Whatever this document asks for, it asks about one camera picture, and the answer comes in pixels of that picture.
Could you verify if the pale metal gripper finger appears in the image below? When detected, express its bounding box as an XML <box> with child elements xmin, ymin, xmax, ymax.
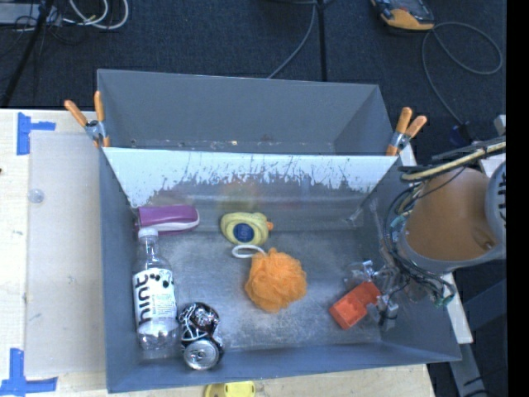
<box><xmin>343</xmin><ymin>260</ymin><xmax>378</xmax><ymax>285</ymax></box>
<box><xmin>376</xmin><ymin>294</ymin><xmax>401</xmax><ymax>332</ymax></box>

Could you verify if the orange block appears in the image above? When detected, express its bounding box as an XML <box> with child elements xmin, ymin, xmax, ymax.
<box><xmin>328</xmin><ymin>280</ymin><xmax>382</xmax><ymax>331</ymax></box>

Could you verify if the orange mesh bath sponge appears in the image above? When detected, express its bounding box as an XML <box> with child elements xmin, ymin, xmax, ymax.
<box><xmin>231</xmin><ymin>244</ymin><xmax>309</xmax><ymax>315</ymax></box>

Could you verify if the yellow tape measure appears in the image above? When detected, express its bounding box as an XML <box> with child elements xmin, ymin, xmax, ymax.
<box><xmin>219</xmin><ymin>211</ymin><xmax>275</xmax><ymax>247</ymax></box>

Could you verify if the crushed black drink can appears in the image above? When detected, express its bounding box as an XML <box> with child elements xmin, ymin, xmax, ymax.
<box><xmin>178</xmin><ymin>301</ymin><xmax>226</xmax><ymax>372</ymax></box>

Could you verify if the grey metal bin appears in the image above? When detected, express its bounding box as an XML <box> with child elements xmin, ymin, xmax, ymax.
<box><xmin>95</xmin><ymin>68</ymin><xmax>463</xmax><ymax>395</ymax></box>

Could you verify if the purple and white stapler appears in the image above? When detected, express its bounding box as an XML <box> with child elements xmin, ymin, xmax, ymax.
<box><xmin>134</xmin><ymin>203</ymin><xmax>201</xmax><ymax>235</ymax></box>

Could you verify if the clear plastic bottle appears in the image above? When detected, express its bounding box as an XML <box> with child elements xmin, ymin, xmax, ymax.
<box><xmin>131</xmin><ymin>226</ymin><xmax>181</xmax><ymax>353</ymax></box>

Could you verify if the pale flat board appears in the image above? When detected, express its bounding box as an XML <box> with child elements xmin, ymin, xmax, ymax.
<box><xmin>23</xmin><ymin>129</ymin><xmax>109</xmax><ymax>382</ymax></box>

